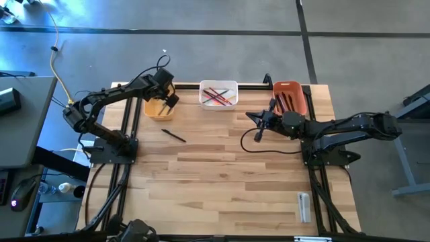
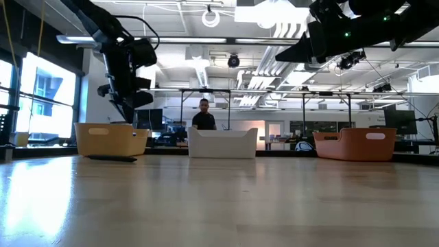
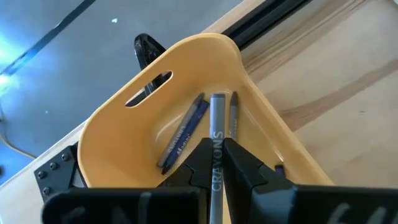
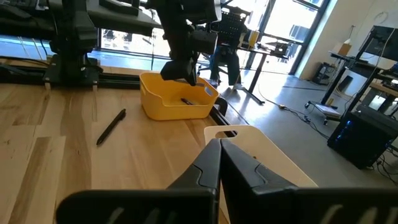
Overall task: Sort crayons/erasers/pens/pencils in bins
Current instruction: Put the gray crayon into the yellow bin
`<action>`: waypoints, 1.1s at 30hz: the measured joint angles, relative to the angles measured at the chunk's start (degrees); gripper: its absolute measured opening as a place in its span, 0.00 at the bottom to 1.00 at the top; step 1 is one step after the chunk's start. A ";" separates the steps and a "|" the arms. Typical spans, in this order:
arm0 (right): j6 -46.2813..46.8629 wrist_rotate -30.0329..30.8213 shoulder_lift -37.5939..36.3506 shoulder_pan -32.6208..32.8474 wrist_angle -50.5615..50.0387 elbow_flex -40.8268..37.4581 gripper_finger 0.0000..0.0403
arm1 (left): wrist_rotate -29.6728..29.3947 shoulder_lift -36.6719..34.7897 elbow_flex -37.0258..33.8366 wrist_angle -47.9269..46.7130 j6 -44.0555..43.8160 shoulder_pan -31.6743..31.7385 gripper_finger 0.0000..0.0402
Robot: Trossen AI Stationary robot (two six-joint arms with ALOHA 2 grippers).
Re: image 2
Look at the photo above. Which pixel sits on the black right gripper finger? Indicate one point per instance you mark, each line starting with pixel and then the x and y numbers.
pixel 302 57
pixel 300 46

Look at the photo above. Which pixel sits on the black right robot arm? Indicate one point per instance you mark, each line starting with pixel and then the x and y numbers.
pixel 394 24

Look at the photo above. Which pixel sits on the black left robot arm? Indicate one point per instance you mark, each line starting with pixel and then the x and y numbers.
pixel 92 17

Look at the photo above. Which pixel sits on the black monitor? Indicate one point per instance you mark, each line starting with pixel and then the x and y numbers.
pixel 399 121
pixel 151 119

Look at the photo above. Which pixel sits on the yellow plastic bin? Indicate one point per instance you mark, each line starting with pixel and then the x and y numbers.
pixel 113 142

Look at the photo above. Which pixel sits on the white ceiling light panel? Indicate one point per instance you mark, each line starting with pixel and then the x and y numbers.
pixel 271 15

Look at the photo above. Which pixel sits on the black oblong object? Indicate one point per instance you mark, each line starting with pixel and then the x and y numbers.
pixel 111 158

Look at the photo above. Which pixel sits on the long ceiling light tube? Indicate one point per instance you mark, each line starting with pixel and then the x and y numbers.
pixel 72 39

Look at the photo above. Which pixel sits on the person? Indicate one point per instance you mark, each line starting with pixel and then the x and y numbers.
pixel 204 121

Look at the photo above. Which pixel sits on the large window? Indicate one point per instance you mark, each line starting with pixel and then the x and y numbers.
pixel 48 103

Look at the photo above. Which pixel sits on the black white round object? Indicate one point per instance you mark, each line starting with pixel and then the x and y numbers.
pixel 303 147

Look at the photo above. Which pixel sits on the white plastic bin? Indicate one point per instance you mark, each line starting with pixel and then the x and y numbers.
pixel 221 145

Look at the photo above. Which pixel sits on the orange plastic bin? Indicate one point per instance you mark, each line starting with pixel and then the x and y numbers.
pixel 353 149

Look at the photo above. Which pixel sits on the yellow cup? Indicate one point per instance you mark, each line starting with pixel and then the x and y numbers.
pixel 22 139

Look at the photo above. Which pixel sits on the black equipment stand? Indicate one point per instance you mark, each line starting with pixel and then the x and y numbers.
pixel 5 132

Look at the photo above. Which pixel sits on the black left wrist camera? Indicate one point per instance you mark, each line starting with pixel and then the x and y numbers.
pixel 144 53

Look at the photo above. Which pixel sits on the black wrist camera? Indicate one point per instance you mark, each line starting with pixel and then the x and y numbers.
pixel 144 53
pixel 350 61

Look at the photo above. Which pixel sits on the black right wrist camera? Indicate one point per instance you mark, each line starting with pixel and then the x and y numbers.
pixel 350 61

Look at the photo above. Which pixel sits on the black round camera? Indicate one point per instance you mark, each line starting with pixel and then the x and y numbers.
pixel 234 61

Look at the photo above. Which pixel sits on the black metal gantry frame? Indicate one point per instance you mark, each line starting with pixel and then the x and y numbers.
pixel 205 91

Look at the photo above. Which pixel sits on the black metal table frame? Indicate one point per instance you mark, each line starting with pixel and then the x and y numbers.
pixel 281 153

